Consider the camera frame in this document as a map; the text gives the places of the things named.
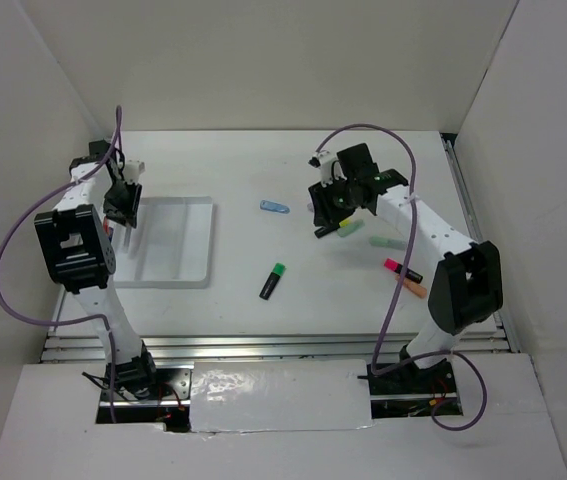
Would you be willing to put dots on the yellow cap black highlighter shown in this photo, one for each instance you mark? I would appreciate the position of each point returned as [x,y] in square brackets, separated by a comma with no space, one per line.
[324,231]

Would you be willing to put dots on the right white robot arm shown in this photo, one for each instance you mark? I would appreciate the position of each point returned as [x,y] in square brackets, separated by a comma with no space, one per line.
[467,284]

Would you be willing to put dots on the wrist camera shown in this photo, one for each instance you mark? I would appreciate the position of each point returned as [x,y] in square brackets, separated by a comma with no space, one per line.
[328,165]
[132,171]

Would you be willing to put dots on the aluminium frame rail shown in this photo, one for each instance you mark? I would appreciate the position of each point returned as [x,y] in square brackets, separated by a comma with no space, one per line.
[332,299]

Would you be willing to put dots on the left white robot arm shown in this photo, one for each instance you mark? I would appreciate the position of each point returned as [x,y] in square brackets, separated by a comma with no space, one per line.
[76,242]

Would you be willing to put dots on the small mint green highlighter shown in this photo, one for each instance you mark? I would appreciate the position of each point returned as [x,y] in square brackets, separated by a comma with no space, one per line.
[348,227]

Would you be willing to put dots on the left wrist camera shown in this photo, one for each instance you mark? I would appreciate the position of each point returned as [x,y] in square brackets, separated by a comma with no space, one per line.
[132,171]

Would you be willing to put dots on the pink cap black highlighter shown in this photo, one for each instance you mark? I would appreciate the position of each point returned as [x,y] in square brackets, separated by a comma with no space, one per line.
[399,268]

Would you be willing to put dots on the green cap black highlighter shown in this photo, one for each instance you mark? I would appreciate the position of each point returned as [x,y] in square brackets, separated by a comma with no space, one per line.
[273,279]

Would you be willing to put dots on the white foil cover sheet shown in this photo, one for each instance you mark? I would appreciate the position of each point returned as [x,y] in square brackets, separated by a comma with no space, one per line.
[279,396]

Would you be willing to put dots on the orange translucent highlighter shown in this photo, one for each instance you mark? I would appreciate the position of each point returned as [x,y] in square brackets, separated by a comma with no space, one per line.
[415,288]

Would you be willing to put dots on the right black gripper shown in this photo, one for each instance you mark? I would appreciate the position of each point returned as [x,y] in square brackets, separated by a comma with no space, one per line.
[325,212]

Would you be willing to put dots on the white compartment tray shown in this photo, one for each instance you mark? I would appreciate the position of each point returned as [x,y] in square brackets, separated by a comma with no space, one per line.
[171,246]

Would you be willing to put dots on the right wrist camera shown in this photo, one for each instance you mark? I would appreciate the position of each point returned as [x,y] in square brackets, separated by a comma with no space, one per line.
[328,165]

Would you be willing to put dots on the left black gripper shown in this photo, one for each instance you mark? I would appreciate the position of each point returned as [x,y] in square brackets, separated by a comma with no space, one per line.
[130,210]

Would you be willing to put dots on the mint L-point highlighter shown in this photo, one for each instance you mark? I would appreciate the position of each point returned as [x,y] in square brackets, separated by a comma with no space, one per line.
[382,242]

